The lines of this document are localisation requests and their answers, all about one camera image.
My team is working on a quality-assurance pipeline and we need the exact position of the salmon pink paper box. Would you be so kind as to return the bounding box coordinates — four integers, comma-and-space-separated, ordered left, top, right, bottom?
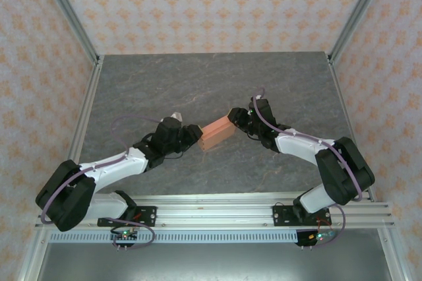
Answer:
198, 114, 235, 152

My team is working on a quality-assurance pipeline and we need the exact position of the wide aluminium crossbeam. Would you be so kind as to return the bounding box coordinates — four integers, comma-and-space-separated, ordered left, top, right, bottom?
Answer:
34, 202, 396, 230

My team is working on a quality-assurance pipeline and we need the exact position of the grey metal panel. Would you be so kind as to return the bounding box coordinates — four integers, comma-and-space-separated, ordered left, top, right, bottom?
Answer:
36, 243, 393, 281

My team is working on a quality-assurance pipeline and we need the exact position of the narrow aluminium table-edge rail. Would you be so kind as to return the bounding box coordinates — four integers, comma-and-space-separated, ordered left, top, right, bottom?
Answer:
52, 189, 377, 203

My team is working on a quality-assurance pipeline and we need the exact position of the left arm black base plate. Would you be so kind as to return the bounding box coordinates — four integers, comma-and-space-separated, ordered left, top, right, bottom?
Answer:
97, 206, 158, 228

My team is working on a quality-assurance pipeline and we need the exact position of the aluminium side rail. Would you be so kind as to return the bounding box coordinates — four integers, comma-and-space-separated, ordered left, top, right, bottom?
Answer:
326, 52, 377, 201
52, 55, 105, 203

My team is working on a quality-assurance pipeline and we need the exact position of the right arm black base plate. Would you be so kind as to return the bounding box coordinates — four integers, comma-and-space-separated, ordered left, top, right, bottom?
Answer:
272, 204, 330, 228

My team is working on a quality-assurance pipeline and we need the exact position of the slotted grey cable duct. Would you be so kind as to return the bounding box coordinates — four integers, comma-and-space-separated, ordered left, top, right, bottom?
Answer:
49, 231, 375, 244

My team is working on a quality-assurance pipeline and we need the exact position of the aluminium frame post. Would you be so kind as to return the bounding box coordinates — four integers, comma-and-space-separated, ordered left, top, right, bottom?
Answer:
34, 0, 102, 64
328, 0, 393, 64

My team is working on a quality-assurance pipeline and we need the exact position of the aluminium lower frame rail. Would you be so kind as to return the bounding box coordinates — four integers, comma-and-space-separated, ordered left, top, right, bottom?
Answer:
377, 228, 409, 281
16, 230, 50, 281

